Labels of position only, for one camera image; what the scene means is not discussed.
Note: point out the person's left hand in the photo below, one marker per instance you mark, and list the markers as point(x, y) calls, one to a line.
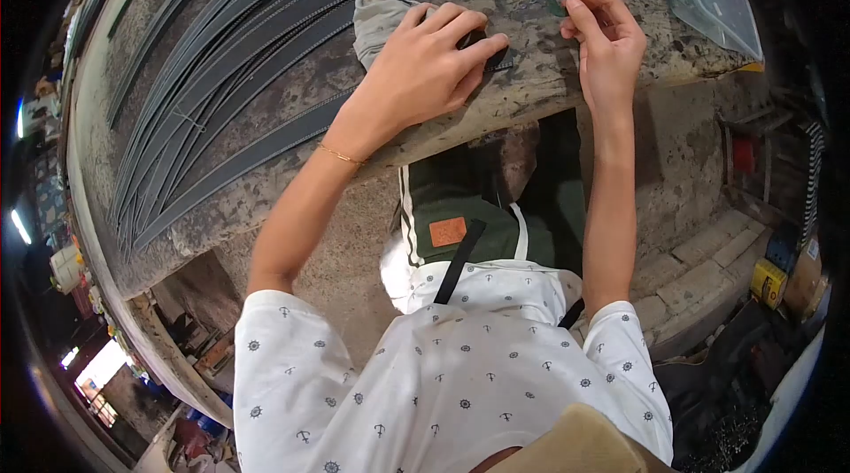
point(412, 81)

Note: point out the person's right hand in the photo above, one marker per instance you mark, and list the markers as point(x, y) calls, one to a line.
point(607, 55)

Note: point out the person's right fingers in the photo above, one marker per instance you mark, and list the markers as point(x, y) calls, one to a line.
point(569, 29)

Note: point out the person's left ring finger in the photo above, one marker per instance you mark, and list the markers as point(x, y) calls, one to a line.
point(455, 18)

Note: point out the person's left little finger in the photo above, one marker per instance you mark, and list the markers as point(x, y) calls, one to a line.
point(415, 16)

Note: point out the person's right thumb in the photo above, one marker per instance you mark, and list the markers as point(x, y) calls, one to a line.
point(583, 20)

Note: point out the person's left middle finger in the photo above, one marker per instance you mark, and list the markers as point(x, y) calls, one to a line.
point(481, 49)

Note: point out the person's left index finger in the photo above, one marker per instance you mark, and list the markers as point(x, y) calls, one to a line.
point(468, 88)

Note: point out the stitched black leather belt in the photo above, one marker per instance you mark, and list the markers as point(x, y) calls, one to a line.
point(265, 151)

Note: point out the grey cloth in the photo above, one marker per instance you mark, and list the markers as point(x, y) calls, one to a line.
point(375, 21)

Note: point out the clear plastic container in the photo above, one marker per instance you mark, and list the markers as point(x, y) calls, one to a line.
point(714, 2)

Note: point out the person's legs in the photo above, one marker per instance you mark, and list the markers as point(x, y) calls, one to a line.
point(465, 207)

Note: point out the pile of black belt strips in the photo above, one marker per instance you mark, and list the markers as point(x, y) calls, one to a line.
point(265, 28)

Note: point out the person's body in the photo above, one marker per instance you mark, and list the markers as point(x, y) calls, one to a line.
point(458, 367)

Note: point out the yellow box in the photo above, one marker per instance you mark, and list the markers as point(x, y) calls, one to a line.
point(768, 282)

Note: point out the brown cardboard box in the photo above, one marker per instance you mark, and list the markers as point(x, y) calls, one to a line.
point(807, 277)

